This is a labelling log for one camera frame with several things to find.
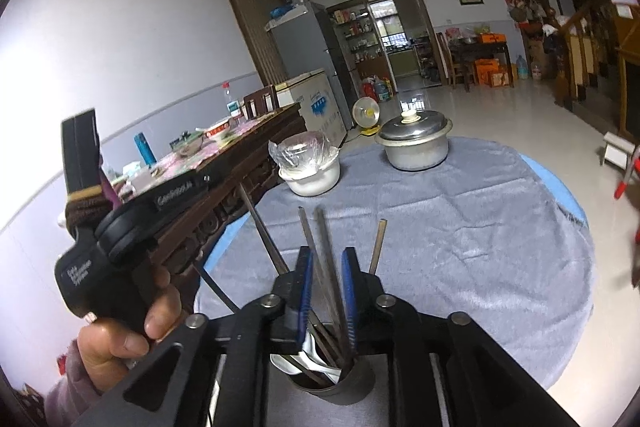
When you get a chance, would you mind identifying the grey refrigerator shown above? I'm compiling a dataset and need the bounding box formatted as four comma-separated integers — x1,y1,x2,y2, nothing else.
264,1,351,118

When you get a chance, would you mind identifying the white step stool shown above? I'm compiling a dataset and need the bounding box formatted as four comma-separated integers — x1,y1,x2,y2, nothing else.
598,131,639,169

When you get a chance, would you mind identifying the wooden stair railing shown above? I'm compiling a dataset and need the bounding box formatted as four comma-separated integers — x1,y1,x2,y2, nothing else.
552,1,622,108

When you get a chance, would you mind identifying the blue thermos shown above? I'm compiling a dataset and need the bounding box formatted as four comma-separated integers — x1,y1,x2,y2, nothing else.
132,132,156,168

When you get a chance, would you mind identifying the clear bottle with red cap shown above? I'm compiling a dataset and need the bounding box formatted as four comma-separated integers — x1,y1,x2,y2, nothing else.
221,81,241,116

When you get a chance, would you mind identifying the translucent plastic container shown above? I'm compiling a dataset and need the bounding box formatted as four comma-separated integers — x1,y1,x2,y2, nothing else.
120,162,157,188

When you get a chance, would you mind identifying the white bowl with red pattern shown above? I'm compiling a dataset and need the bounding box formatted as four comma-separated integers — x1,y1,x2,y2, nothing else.
204,119,232,140

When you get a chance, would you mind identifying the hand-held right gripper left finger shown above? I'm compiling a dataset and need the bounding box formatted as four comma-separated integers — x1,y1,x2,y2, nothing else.
95,246,316,427

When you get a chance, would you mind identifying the red plastic chair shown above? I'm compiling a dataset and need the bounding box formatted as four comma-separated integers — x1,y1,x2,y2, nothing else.
612,146,640,249

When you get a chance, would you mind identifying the metal cooking pot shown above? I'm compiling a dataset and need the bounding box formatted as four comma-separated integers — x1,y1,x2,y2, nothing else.
382,131,451,172

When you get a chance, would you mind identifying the metal pot lid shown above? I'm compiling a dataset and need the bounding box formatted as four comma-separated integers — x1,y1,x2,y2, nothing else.
374,108,454,146

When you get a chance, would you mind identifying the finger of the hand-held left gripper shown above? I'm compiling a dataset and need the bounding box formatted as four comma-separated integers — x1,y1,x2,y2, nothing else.
148,173,225,229

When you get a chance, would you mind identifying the dark carved wooden sideboard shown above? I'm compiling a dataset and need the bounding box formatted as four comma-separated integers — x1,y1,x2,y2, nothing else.
102,101,307,314

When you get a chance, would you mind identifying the metal utensil holder cup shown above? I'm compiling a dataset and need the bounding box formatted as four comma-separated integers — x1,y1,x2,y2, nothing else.
269,321,376,407

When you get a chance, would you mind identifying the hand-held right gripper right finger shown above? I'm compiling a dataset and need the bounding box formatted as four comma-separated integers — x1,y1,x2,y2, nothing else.
341,246,581,427

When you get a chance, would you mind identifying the dark wooden chair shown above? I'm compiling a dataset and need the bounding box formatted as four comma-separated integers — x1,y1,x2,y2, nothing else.
243,85,280,118

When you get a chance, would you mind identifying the pink patterned runner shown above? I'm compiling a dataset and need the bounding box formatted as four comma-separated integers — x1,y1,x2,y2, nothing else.
107,109,287,180

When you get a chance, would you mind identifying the glass bowl with lid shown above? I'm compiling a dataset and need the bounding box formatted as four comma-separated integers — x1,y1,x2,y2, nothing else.
172,130,206,156

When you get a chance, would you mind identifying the person's left hand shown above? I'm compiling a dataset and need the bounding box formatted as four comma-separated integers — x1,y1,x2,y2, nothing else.
76,266,184,396

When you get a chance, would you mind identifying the wooden pillar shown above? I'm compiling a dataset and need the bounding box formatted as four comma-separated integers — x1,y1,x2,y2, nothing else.
614,1,640,144

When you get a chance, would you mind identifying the purple thermos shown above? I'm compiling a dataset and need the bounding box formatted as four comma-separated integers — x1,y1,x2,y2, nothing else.
101,167,122,208

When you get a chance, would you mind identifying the dark wooden side table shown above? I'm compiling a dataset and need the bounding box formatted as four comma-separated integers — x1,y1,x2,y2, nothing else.
439,41,517,91

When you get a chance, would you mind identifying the grey tablecloth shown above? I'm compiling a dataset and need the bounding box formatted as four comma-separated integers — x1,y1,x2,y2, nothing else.
192,137,596,391

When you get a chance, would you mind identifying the person's left forearm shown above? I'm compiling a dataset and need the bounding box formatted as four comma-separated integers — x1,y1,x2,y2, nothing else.
44,341,102,427

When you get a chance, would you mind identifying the small yellow fan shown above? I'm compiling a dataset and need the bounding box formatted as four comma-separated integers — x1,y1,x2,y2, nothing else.
351,97,380,138

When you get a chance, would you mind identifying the brown door curtain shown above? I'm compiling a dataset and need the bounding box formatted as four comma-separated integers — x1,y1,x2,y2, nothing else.
218,0,291,88

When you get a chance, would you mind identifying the white chest freezer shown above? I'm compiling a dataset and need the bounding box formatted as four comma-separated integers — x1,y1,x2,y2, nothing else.
274,68,351,143

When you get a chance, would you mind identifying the blue table cover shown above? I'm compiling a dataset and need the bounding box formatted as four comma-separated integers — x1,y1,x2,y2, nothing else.
206,151,589,279

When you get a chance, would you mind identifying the kitchen shelf cabinet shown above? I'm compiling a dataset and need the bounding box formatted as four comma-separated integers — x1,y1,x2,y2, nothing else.
326,0,437,94

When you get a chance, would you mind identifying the clear plastic bag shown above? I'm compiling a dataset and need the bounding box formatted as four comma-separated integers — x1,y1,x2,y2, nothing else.
268,130,341,180

